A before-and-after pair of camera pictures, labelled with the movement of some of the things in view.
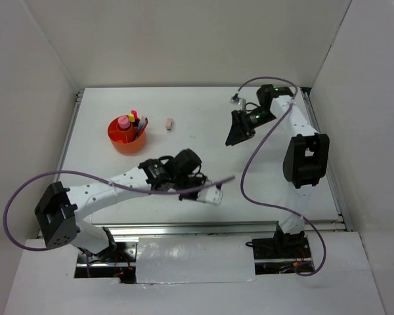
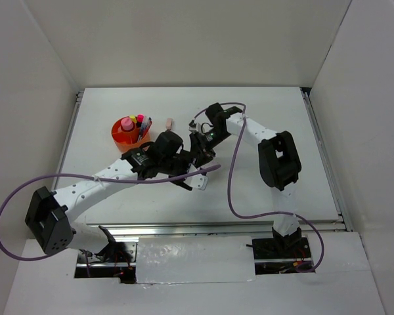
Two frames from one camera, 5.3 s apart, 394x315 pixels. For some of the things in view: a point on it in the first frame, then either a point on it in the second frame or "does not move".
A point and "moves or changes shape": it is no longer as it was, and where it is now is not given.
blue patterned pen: x=140 y=126 moves or changes shape
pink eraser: x=169 y=123 does not move
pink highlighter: x=135 y=114 moves or changes shape
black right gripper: x=240 y=129 to x=199 y=146
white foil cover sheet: x=195 y=260 does not move
